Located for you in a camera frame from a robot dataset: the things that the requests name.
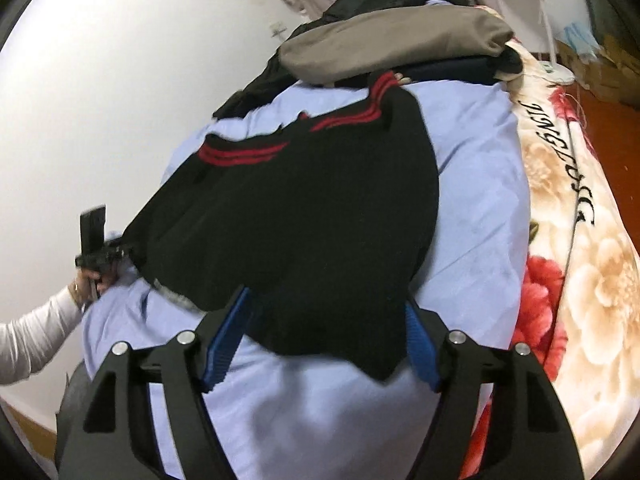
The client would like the blue face mask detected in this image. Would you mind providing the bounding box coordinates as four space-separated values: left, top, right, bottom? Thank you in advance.
562 22 601 61

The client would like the black jacket with red trim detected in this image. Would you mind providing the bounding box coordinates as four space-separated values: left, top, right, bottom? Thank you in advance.
117 71 441 381

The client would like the light blue bed sheet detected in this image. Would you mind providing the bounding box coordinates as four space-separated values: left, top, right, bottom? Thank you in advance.
80 80 531 480

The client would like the white standing fan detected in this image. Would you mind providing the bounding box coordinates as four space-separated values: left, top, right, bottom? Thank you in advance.
487 0 576 86

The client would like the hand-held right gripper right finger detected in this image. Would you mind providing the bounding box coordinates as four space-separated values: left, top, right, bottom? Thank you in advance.
402 297 586 480

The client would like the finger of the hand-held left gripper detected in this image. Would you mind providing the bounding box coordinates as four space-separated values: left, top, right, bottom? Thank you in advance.
105 237 133 267

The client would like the navy folded garment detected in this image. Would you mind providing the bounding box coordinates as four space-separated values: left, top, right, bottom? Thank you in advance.
330 55 523 88

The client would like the taupe folded garment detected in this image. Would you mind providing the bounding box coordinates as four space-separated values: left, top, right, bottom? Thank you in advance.
277 6 516 86

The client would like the floral blanket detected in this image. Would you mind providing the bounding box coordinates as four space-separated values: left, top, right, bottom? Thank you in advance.
460 5 640 480

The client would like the cardboard box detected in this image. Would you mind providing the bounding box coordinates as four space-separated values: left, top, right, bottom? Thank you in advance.
555 35 640 106

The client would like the person's left forearm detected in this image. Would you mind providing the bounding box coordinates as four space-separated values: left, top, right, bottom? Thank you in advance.
0 285 83 386

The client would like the person's left hand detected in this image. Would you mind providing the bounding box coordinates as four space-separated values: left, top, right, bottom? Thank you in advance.
74 266 117 306

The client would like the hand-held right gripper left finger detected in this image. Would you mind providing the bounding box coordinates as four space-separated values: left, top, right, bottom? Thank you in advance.
55 285 253 480

